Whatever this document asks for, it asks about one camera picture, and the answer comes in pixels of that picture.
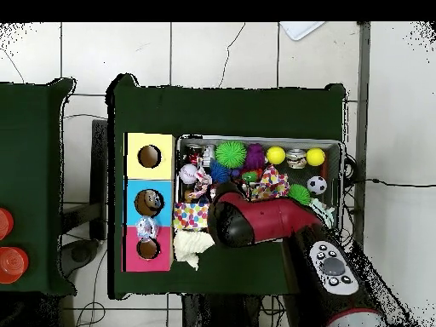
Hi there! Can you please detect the green spiky ball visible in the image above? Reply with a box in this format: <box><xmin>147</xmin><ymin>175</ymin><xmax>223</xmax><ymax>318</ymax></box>
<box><xmin>287</xmin><ymin>183</ymin><xmax>312</xmax><ymax>206</ymax></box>
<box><xmin>215</xmin><ymin>140</ymin><xmax>248</xmax><ymax>169</ymax></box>

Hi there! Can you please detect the white board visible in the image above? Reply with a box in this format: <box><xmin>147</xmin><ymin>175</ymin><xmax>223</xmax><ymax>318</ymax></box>
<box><xmin>278</xmin><ymin>21</ymin><xmax>326</xmax><ymax>42</ymax></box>

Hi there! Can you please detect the dark grey stand base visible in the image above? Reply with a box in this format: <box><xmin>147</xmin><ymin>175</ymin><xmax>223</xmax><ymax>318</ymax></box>
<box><xmin>61</xmin><ymin>238</ymin><xmax>100</xmax><ymax>277</ymax></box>

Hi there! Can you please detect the yellow tennis ball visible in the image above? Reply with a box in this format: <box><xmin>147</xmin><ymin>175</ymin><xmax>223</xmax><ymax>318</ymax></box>
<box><xmin>265</xmin><ymin>145</ymin><xmax>286</xmax><ymax>165</ymax></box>

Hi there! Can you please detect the silver toy robot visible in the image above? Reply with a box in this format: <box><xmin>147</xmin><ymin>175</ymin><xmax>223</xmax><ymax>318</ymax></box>
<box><xmin>202</xmin><ymin>144</ymin><xmax>217</xmax><ymax>164</ymax></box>

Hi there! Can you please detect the black and white soccer ball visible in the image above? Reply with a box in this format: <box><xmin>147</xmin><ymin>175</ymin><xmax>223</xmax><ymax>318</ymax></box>
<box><xmin>306</xmin><ymin>175</ymin><xmax>328</xmax><ymax>196</ymax></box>

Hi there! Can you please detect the black floor cable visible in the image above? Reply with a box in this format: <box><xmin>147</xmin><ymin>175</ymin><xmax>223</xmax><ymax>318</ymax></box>
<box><xmin>343</xmin><ymin>176</ymin><xmax>436</xmax><ymax>189</ymax></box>

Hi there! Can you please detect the blue spiky ball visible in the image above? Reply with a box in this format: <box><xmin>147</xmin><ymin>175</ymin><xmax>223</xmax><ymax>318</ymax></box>
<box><xmin>208</xmin><ymin>158</ymin><xmax>232</xmax><ymax>185</ymax></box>

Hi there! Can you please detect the green covered side table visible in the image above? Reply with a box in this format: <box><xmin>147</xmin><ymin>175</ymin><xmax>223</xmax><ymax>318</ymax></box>
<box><xmin>0</xmin><ymin>77</ymin><xmax>77</xmax><ymax>295</ymax></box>

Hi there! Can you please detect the smooth yellow ball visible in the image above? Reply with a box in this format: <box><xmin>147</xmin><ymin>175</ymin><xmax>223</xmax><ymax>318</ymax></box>
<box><xmin>305</xmin><ymin>146</ymin><xmax>327</xmax><ymax>167</ymax></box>

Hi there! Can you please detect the silver mesh bin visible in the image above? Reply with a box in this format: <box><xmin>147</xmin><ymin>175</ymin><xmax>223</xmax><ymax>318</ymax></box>
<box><xmin>174</xmin><ymin>135</ymin><xmax>344</xmax><ymax>244</ymax></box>

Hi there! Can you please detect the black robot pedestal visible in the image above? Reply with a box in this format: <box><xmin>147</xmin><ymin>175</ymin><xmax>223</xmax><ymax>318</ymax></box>
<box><xmin>181</xmin><ymin>294</ymin><xmax>263</xmax><ymax>327</ymax></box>

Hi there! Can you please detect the white baseball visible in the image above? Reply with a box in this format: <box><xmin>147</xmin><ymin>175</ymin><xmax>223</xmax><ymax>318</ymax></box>
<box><xmin>179</xmin><ymin>163</ymin><xmax>199</xmax><ymax>185</ymax></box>

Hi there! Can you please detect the wooden box with three holes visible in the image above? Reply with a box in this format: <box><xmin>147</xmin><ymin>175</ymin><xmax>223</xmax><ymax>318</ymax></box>
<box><xmin>122</xmin><ymin>131</ymin><xmax>177</xmax><ymax>273</ymax></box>

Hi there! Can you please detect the purple spiky toy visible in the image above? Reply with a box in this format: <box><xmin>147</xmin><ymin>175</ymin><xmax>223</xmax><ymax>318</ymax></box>
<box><xmin>244</xmin><ymin>142</ymin><xmax>267</xmax><ymax>171</ymax></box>

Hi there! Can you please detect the cream cloth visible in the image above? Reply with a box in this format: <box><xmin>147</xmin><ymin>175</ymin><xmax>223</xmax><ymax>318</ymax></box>
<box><xmin>172</xmin><ymin>229</ymin><xmax>216</xmax><ymax>272</ymax></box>

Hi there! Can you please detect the orange plastic cup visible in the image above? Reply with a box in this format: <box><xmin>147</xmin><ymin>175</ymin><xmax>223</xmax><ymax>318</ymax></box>
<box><xmin>0</xmin><ymin>207</ymin><xmax>15</xmax><ymax>241</ymax></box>
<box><xmin>0</xmin><ymin>245</ymin><xmax>30</xmax><ymax>284</ymax></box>

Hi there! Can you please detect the dark green table cloth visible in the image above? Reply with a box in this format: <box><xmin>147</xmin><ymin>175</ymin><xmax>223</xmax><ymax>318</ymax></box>
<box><xmin>106</xmin><ymin>73</ymin><xmax>347</xmax><ymax>300</ymax></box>

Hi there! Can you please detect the polka dot cloth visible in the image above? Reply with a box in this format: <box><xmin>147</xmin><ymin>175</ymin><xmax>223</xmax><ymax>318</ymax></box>
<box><xmin>172</xmin><ymin>200</ymin><xmax>211</xmax><ymax>232</ymax></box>
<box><xmin>250</xmin><ymin>164</ymin><xmax>291</xmax><ymax>202</ymax></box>

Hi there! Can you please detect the mint green cloth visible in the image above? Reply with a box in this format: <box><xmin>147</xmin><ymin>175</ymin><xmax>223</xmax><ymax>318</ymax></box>
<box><xmin>307</xmin><ymin>197</ymin><xmax>336</xmax><ymax>229</ymax></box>

